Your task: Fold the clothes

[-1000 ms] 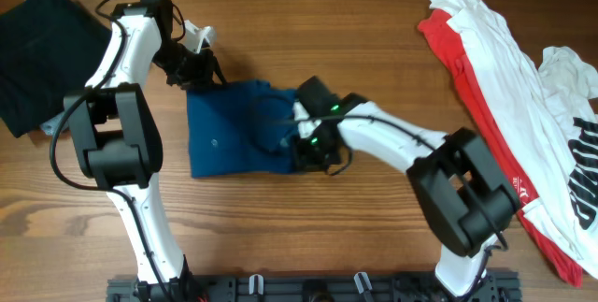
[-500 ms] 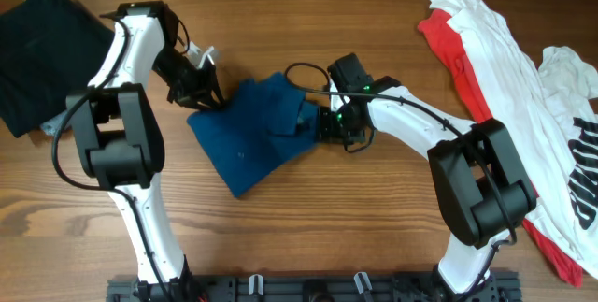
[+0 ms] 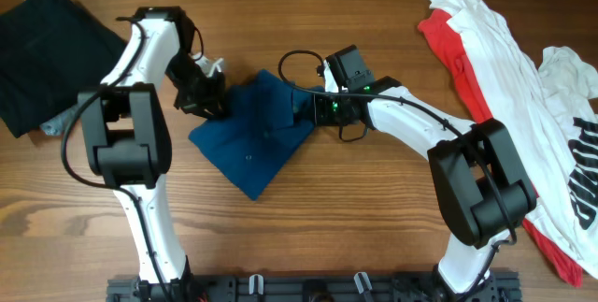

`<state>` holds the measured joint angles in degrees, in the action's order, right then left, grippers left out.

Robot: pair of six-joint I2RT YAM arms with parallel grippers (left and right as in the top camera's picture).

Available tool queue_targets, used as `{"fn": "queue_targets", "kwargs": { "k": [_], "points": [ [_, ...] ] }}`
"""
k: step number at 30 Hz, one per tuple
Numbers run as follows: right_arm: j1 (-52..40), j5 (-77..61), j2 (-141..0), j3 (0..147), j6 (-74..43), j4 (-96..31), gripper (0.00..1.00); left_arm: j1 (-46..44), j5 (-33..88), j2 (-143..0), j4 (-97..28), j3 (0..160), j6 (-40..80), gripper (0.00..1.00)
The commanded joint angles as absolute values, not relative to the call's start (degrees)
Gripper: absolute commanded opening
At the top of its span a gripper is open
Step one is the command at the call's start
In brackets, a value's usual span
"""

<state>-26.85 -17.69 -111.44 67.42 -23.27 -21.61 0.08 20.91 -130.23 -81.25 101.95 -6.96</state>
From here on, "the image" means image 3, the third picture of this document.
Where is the blue polo shirt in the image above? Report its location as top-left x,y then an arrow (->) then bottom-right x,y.
189,70 -> 315,201

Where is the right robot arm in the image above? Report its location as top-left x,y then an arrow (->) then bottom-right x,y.
315,45 -> 536,301

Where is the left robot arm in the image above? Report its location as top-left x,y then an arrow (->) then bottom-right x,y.
74,7 -> 227,301

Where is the red shirt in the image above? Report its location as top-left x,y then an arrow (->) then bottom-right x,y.
417,7 -> 585,288

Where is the grey folded garment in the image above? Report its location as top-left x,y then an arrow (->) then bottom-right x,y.
39,105 -> 78,137

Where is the black folded garment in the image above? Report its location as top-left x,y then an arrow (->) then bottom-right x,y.
1,0 -> 126,137

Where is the white printed shirt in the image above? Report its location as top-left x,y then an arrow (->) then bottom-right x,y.
538,47 -> 597,230

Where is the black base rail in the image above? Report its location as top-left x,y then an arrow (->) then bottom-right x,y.
107,269 -> 522,302

